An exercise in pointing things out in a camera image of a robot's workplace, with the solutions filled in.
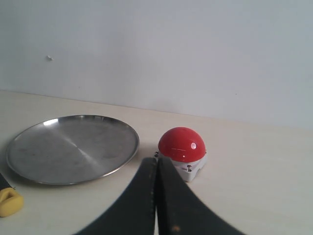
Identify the black yellow claw hammer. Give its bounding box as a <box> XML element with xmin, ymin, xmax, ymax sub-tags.
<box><xmin>0</xmin><ymin>174</ymin><xmax>24</xmax><ymax>217</ymax></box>

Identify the red dome push button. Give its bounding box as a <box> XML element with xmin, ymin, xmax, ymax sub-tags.
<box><xmin>158</xmin><ymin>127</ymin><xmax>208</xmax><ymax>182</ymax></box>

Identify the round steel plate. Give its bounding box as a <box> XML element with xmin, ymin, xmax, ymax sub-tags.
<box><xmin>6</xmin><ymin>115</ymin><xmax>139</xmax><ymax>186</ymax></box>

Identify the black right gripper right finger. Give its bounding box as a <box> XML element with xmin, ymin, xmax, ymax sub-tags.
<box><xmin>156</xmin><ymin>157</ymin><xmax>243</xmax><ymax>235</ymax></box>

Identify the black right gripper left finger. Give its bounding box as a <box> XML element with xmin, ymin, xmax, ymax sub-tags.
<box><xmin>77</xmin><ymin>158</ymin><xmax>157</xmax><ymax>235</ymax></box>

